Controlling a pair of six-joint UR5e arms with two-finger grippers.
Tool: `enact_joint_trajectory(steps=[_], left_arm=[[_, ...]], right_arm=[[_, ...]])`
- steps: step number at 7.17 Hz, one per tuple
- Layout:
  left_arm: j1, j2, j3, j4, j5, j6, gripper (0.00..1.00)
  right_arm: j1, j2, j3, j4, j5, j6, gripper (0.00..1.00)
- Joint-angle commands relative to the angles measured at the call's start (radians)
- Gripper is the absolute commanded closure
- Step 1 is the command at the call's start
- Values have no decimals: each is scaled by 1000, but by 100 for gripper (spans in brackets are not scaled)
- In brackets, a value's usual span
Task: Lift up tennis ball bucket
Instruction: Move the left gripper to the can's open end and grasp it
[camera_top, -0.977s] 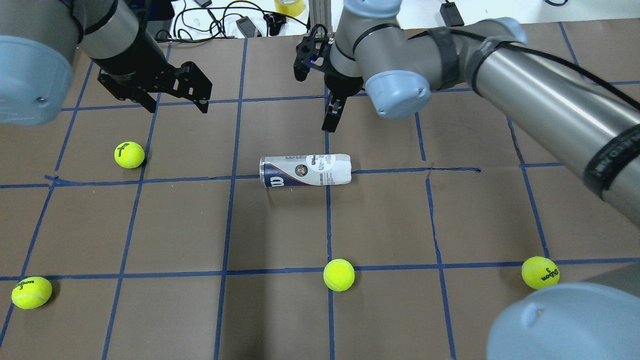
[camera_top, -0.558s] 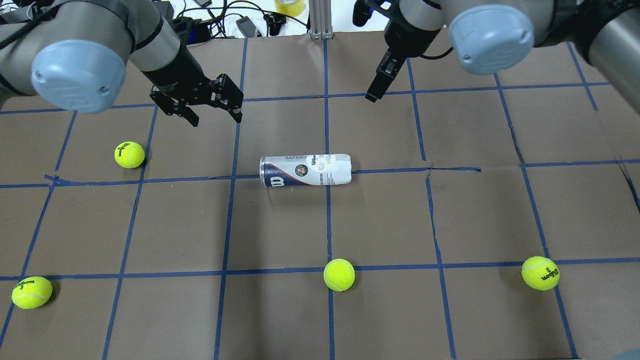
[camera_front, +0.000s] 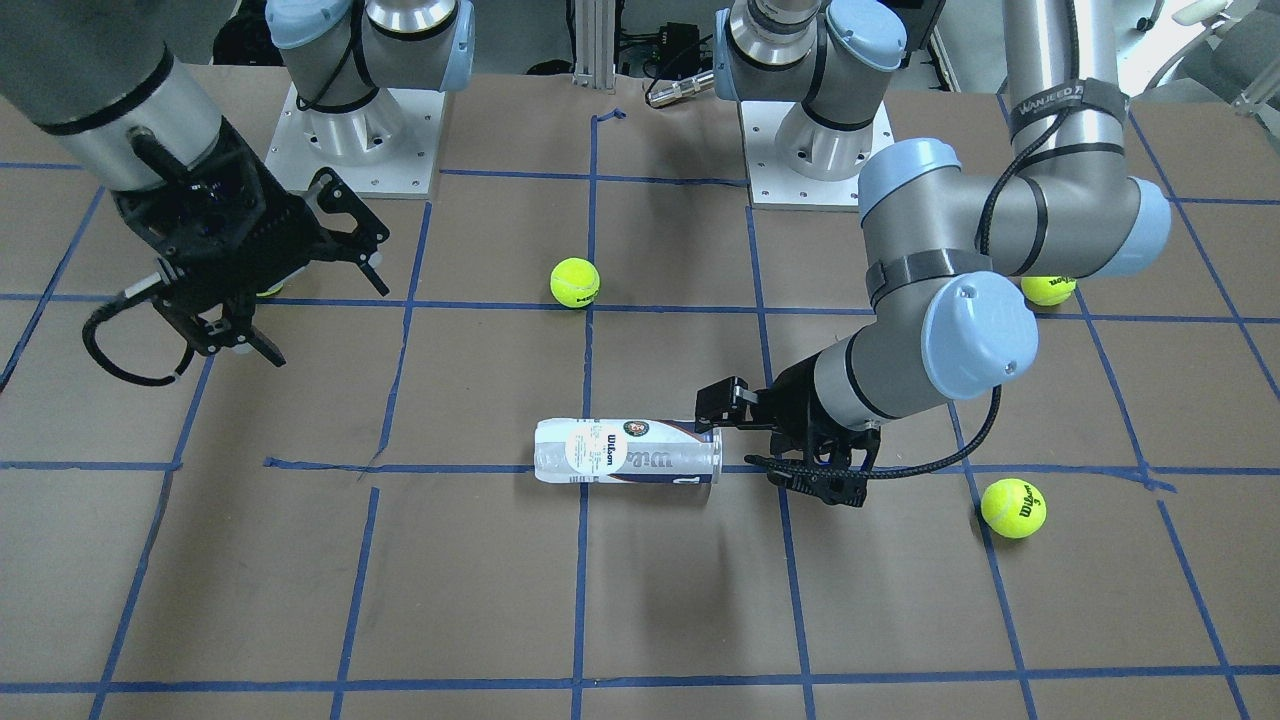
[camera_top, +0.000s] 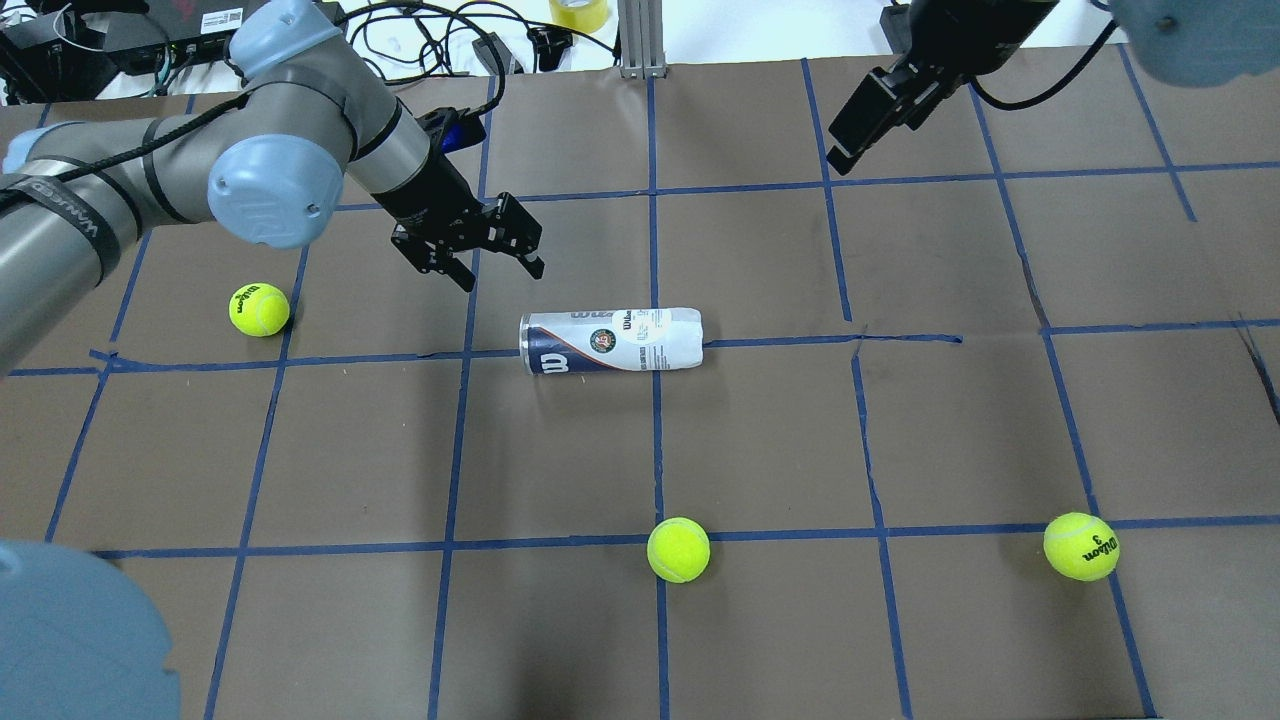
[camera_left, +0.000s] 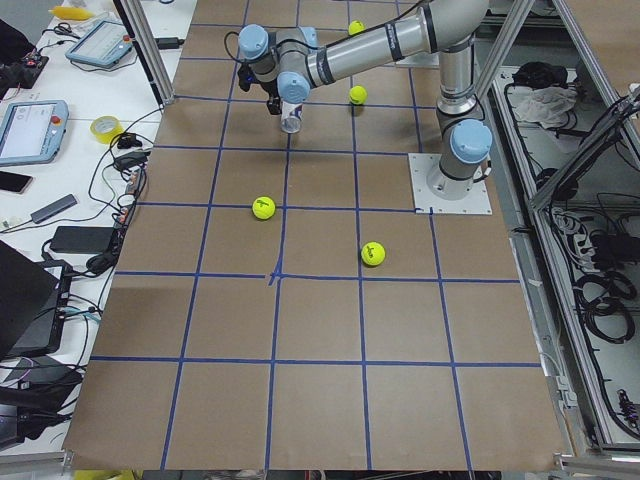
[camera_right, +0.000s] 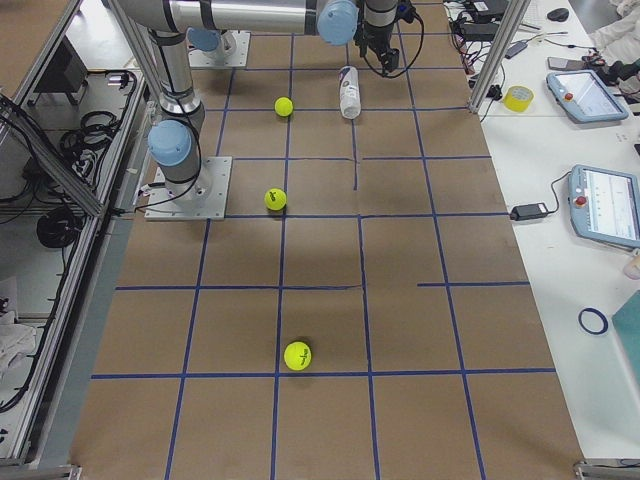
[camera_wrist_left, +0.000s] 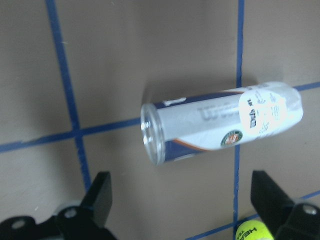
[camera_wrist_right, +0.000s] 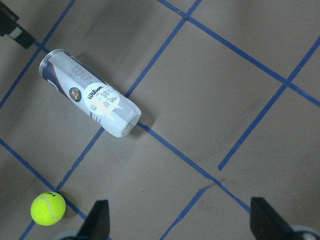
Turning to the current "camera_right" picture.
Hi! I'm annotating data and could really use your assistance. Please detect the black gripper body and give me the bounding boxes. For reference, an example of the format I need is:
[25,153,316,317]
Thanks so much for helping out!
[355,0,415,50]

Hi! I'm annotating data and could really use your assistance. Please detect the clear Wilson tennis ball can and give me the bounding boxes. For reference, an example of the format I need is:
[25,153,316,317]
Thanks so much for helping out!
[339,66,361,120]

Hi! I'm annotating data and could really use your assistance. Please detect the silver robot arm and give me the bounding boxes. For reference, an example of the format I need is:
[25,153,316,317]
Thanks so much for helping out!
[108,1,419,201]

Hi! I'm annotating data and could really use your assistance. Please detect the yellow tennis ball centre back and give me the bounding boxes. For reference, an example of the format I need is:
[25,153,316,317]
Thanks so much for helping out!
[274,96,294,118]

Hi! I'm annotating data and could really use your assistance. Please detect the yellow tennis ball near base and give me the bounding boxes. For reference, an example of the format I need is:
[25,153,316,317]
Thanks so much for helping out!
[264,188,287,212]

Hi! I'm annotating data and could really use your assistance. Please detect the yellow tennis ball far left side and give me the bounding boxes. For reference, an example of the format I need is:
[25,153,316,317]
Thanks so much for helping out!
[283,340,312,371]

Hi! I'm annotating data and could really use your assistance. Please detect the grey usb hub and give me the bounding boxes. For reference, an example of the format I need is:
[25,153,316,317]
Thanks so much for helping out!
[504,41,528,59]

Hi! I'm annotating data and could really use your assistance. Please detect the yellow tape roll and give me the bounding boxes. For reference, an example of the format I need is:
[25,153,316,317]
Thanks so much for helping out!
[503,85,534,113]

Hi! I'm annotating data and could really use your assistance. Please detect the black computer mouse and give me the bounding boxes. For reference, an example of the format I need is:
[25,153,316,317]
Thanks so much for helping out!
[546,8,569,23]

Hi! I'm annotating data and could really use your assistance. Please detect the teach pendant upper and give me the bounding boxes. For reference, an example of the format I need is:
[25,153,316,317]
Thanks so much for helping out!
[546,70,628,124]

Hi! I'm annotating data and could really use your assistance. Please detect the teach pendant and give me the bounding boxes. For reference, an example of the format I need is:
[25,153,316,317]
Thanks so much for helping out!
[568,165,639,250]
[546,70,628,124]

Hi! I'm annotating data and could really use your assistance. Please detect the black power adapter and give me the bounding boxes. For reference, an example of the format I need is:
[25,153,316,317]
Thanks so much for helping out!
[509,202,550,221]

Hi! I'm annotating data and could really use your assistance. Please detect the teach pendant lower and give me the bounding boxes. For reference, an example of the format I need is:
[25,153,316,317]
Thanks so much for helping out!
[568,165,639,250]

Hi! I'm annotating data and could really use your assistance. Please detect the teal box corner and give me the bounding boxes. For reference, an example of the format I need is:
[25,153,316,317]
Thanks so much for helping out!
[612,291,640,382]

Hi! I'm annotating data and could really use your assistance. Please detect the white cloth rag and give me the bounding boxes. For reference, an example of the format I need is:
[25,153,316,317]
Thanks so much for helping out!
[1,310,37,376]

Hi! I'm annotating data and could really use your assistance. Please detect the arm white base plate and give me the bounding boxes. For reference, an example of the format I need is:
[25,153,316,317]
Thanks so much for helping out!
[144,156,232,221]
[186,28,250,70]

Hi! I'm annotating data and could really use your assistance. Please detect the aluminium frame post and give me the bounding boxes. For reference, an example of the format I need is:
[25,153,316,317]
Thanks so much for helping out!
[468,0,530,113]

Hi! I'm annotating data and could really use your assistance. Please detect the blue tape ring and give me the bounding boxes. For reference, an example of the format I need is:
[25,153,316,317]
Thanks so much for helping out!
[578,308,610,336]

